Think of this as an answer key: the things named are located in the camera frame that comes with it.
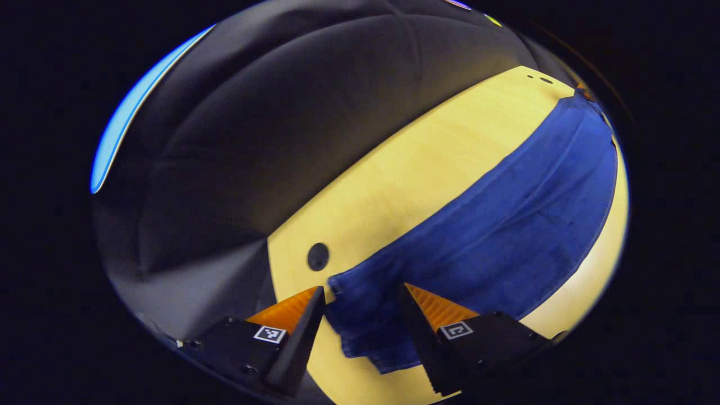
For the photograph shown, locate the blue denim jeans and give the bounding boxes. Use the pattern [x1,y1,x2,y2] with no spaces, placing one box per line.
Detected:
[325,87,618,375]

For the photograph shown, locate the black backdrop cloth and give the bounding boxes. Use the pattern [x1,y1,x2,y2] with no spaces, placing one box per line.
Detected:
[93,0,580,345]

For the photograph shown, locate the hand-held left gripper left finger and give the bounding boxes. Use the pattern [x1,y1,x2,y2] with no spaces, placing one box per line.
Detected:
[180,286,327,397]

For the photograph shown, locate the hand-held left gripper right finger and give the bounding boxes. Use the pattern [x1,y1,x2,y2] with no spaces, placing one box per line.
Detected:
[400,283,569,397]

